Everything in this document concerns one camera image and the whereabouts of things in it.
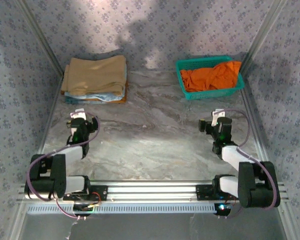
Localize black left controller board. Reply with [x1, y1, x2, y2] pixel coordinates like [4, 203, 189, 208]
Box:
[72, 202, 95, 217]

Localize light blue folded trousers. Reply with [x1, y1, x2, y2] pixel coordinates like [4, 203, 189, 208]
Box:
[64, 63, 129, 102]

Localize white slotted cable duct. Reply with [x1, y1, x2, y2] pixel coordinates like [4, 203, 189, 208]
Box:
[26, 202, 220, 215]

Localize aluminium frame post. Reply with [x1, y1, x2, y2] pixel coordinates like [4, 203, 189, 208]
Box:
[239, 0, 290, 73]
[16, 0, 65, 76]

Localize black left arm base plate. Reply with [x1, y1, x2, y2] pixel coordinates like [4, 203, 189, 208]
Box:
[62, 185, 109, 202]

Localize black controller board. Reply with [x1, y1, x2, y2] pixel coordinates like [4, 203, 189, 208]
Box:
[214, 202, 233, 217]
[72, 202, 95, 217]

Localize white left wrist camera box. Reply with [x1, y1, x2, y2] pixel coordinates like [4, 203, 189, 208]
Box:
[69, 108, 87, 120]

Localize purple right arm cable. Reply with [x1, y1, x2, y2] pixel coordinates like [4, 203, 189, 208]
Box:
[214, 108, 279, 221]

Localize teal folded trousers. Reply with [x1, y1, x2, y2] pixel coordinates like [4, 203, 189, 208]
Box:
[64, 96, 102, 105]

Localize teal plastic basket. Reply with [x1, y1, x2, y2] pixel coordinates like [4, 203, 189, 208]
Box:
[175, 55, 246, 101]

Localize black right controller board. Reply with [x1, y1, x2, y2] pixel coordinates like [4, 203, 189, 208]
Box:
[214, 202, 233, 217]

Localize aluminium mounting rail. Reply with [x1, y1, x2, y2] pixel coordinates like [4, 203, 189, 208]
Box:
[17, 179, 290, 204]

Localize tan trousers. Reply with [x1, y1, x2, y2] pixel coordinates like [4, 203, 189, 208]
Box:
[60, 55, 128, 97]

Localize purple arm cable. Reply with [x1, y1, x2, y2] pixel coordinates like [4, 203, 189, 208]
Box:
[25, 111, 102, 221]
[214, 108, 279, 221]

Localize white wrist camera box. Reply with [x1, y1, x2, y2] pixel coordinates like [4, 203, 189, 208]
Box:
[69, 108, 87, 120]
[211, 108, 227, 121]

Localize thin red wire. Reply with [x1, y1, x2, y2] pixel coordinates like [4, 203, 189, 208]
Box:
[224, 196, 238, 207]
[89, 191, 103, 207]

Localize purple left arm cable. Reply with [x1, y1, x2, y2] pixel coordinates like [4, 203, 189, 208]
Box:
[25, 111, 102, 221]

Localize floral backdrop cloth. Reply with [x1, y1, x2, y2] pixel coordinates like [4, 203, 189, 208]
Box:
[0, 0, 300, 240]

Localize crumpled orange trousers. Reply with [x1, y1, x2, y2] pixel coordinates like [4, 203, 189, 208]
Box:
[179, 60, 243, 93]

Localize orange folded trousers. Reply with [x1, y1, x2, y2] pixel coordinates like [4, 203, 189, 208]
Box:
[60, 84, 128, 104]

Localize aluminium table side rail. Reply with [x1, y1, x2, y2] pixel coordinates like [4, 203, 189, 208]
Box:
[239, 88, 287, 187]
[34, 74, 65, 157]

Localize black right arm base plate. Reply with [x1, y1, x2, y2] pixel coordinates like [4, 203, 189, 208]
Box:
[195, 184, 242, 201]

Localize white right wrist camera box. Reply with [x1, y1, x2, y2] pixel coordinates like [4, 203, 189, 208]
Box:
[211, 108, 227, 121]

